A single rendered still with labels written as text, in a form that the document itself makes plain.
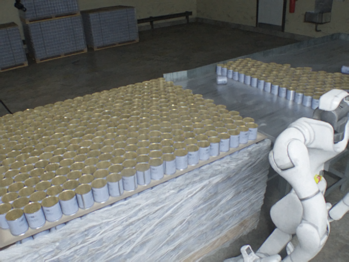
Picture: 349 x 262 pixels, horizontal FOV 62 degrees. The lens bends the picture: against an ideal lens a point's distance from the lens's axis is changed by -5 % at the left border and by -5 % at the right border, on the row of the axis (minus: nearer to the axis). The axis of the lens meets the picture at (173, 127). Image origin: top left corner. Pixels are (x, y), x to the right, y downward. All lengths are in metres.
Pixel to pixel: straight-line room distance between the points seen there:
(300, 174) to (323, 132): 0.19
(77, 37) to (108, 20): 1.01
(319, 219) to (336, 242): 1.69
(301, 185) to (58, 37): 8.14
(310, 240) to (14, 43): 8.07
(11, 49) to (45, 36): 0.92
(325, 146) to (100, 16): 8.28
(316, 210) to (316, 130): 0.28
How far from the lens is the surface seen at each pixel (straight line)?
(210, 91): 2.45
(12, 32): 8.50
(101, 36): 9.12
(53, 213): 1.28
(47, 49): 8.75
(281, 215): 1.45
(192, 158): 1.49
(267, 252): 1.75
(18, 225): 1.28
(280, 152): 1.07
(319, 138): 1.17
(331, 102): 1.15
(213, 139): 1.61
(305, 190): 1.09
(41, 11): 8.62
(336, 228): 2.93
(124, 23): 9.35
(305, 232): 1.16
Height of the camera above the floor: 1.98
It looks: 28 degrees down
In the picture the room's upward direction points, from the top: 4 degrees counter-clockwise
